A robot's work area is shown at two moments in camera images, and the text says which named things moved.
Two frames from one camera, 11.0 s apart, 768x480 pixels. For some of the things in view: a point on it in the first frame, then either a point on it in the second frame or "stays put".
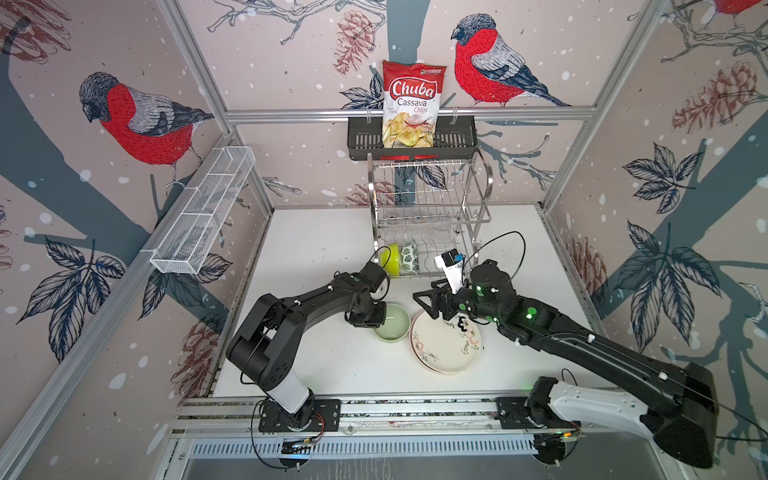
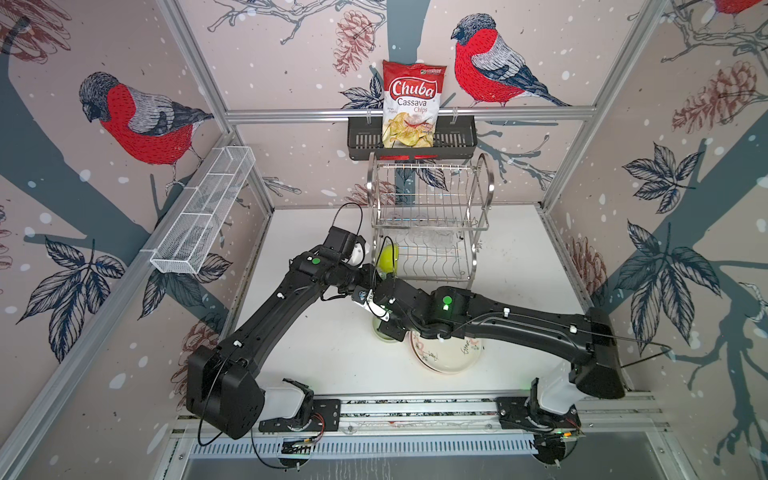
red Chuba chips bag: [411, 101] stays put
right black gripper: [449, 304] to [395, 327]
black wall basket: [454, 138] stays put
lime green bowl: [393, 265] stays put
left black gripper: [380, 319] to [369, 271]
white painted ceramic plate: [446, 347] stays put
